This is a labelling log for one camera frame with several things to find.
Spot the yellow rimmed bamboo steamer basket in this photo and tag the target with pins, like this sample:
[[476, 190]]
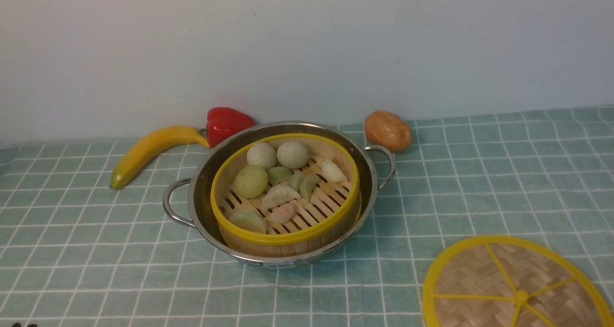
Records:
[[333, 208]]

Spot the yellow rimmed woven steamer lid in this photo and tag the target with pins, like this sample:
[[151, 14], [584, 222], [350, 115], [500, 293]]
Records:
[[505, 281]]

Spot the white round bun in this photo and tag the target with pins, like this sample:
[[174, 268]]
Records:
[[293, 155], [262, 154]]

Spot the white pleated dumpling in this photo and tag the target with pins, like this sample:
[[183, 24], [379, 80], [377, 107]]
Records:
[[331, 172]]

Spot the pale green dumpling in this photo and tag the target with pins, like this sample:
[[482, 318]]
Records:
[[277, 175]]

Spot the white crescent dumpling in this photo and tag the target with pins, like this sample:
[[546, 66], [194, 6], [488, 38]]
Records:
[[279, 195]]

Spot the pale green round bun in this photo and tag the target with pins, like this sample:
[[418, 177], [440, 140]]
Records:
[[251, 181]]

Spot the pink dumpling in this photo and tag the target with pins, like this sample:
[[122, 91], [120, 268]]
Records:
[[283, 214]]

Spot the brown potato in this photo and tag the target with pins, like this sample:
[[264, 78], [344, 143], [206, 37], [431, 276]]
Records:
[[388, 130]]

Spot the red bell pepper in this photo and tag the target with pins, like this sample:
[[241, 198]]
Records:
[[224, 122]]

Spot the yellow banana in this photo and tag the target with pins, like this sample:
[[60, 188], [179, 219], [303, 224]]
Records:
[[151, 146]]

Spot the green checkered tablecloth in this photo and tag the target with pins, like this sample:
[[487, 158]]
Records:
[[74, 253]]

